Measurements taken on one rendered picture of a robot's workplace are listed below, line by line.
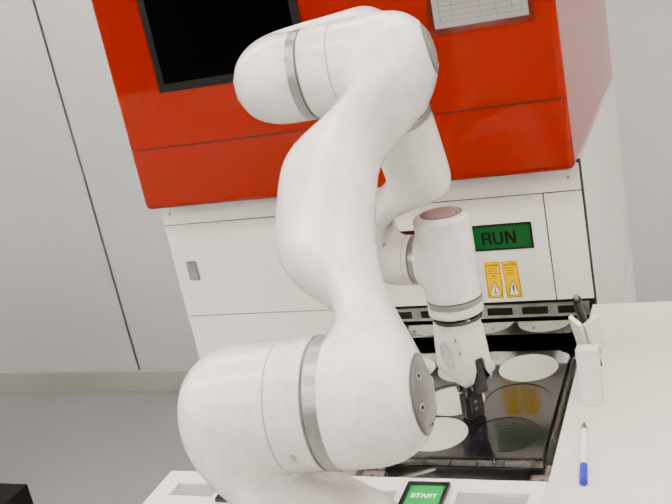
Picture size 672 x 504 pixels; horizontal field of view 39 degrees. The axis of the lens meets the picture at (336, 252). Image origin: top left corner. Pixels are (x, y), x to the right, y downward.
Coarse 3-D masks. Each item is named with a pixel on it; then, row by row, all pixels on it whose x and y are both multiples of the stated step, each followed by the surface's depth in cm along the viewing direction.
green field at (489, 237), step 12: (480, 228) 165; (492, 228) 164; (504, 228) 164; (516, 228) 163; (528, 228) 162; (480, 240) 166; (492, 240) 165; (504, 240) 164; (516, 240) 164; (528, 240) 163
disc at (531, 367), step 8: (512, 360) 164; (520, 360) 163; (528, 360) 162; (536, 360) 162; (544, 360) 161; (552, 360) 161; (504, 368) 161; (512, 368) 161; (520, 368) 160; (528, 368) 160; (536, 368) 159; (544, 368) 159; (552, 368) 158; (504, 376) 159; (512, 376) 158; (520, 376) 158; (528, 376) 157; (536, 376) 156; (544, 376) 156
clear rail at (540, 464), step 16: (400, 464) 140; (416, 464) 139; (432, 464) 138; (448, 464) 137; (464, 464) 136; (480, 464) 135; (496, 464) 134; (512, 464) 133; (528, 464) 133; (544, 464) 132
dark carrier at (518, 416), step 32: (512, 352) 166; (544, 352) 164; (448, 384) 160; (512, 384) 156; (544, 384) 153; (448, 416) 150; (480, 416) 148; (512, 416) 146; (544, 416) 144; (448, 448) 141; (480, 448) 139; (512, 448) 137; (544, 448) 136
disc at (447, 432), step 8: (440, 424) 148; (448, 424) 147; (456, 424) 147; (464, 424) 146; (432, 432) 146; (440, 432) 145; (448, 432) 145; (456, 432) 145; (464, 432) 144; (432, 440) 144; (440, 440) 143; (448, 440) 143; (456, 440) 142; (424, 448) 142; (432, 448) 142; (440, 448) 141
